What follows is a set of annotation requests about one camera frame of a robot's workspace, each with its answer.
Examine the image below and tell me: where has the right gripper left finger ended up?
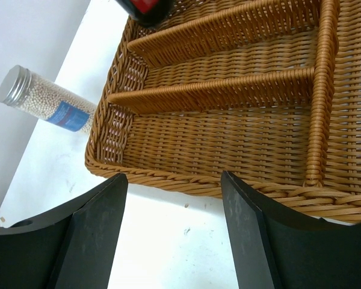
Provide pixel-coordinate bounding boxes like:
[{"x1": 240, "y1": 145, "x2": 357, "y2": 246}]
[{"x1": 0, "y1": 173, "x2": 128, "y2": 288}]

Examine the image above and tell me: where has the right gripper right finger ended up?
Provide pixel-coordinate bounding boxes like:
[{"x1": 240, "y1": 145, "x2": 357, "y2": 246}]
[{"x1": 221, "y1": 172, "x2": 361, "y2": 288}]

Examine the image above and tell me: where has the silver lid spice jar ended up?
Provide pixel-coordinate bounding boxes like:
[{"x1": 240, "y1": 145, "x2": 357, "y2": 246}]
[{"x1": 0, "y1": 65, "x2": 96, "y2": 134}]

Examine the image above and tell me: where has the dark sauce bottle black cap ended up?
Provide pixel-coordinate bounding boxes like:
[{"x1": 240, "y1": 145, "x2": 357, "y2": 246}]
[{"x1": 116, "y1": 0, "x2": 174, "y2": 28}]

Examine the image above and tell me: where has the brown wicker divided tray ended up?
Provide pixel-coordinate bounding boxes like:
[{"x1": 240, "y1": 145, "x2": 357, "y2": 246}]
[{"x1": 85, "y1": 1, "x2": 361, "y2": 223}]

